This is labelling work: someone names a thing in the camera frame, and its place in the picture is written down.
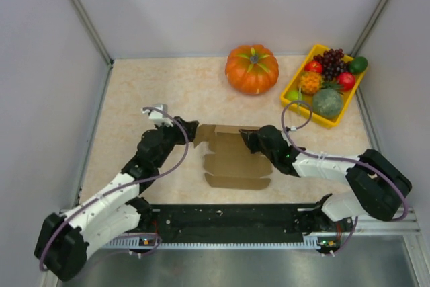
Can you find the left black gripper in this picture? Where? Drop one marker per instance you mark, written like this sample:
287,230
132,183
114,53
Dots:
177,129

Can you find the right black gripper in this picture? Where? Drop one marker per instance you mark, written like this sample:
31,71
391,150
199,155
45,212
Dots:
250,138

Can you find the brown cardboard box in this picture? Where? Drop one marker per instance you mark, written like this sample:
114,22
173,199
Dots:
229,163

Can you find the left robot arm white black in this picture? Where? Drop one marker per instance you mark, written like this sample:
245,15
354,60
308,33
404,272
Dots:
66,241

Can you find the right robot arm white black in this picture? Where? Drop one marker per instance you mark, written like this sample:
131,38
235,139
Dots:
377,188

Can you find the green lime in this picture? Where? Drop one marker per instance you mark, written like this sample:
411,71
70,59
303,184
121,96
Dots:
294,95

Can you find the orange pumpkin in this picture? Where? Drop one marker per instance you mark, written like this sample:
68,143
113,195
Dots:
252,69

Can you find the orange pineapple toy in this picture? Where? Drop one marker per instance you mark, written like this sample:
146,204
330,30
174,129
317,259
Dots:
310,82

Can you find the green melon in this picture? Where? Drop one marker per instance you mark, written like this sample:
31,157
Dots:
327,103

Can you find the red apple left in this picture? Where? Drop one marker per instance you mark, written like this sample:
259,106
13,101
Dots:
314,66

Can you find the red apple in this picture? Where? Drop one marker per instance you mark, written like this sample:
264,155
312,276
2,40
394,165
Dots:
346,81
314,66

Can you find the dark purple grape bunch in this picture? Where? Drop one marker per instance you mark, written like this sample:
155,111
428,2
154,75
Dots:
332,63

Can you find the red apple right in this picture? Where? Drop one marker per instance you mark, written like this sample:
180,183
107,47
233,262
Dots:
346,81

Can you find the green avocado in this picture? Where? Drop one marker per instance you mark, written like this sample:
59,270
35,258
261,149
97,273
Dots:
358,65

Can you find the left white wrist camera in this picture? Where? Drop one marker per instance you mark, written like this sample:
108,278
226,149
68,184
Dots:
157,114

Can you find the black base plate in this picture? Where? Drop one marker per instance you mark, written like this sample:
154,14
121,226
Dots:
237,235

